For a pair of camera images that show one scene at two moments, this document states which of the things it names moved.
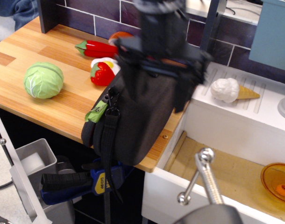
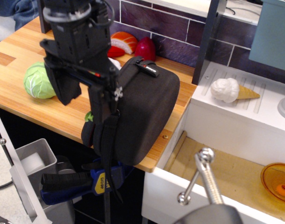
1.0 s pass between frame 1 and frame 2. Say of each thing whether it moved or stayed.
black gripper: moved
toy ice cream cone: stayed
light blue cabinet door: stayed
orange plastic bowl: stayed
